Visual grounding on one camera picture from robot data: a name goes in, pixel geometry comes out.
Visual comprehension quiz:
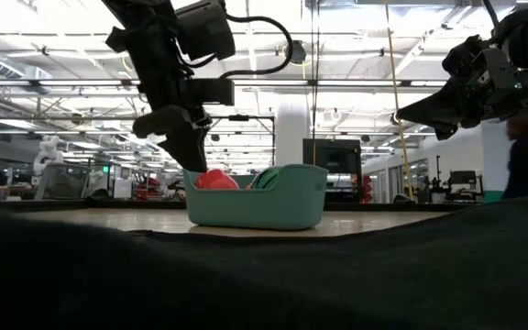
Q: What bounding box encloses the black ceiling cable reel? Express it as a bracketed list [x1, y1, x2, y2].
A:
[283, 39, 308, 65]

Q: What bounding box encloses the yellow hanging cable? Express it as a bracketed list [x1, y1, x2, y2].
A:
[384, 0, 415, 201]

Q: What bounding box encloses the black equipment cart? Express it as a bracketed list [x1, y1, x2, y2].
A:
[445, 170, 485, 203]

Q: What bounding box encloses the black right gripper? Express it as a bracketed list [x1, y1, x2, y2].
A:
[396, 45, 526, 141]

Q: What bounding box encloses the teal plastic basket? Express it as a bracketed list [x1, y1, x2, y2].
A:
[182, 163, 329, 231]

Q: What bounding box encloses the green striped toy watermelon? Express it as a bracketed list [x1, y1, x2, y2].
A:
[250, 167, 281, 190]

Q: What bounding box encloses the black left wrist camera cable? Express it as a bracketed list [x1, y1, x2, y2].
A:
[220, 13, 294, 79]

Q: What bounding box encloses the red toy tomato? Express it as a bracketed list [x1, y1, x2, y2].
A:
[194, 169, 241, 191]

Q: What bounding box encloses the black folded cloth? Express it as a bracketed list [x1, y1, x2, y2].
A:
[0, 176, 528, 330]

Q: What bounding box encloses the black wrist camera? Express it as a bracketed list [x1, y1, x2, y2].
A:
[190, 77, 237, 107]
[442, 35, 480, 77]

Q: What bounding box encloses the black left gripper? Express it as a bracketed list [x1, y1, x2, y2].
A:
[131, 104, 214, 174]

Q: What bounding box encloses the black monitor screen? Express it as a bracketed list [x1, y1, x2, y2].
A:
[302, 138, 362, 174]

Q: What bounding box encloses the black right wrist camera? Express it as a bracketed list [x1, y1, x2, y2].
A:
[442, 35, 480, 77]

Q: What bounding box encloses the black metal stand frame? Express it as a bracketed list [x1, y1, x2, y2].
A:
[201, 115, 277, 174]

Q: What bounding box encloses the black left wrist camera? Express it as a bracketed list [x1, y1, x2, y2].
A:
[190, 77, 237, 107]

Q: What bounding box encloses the person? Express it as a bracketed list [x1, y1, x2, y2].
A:
[501, 112, 528, 201]

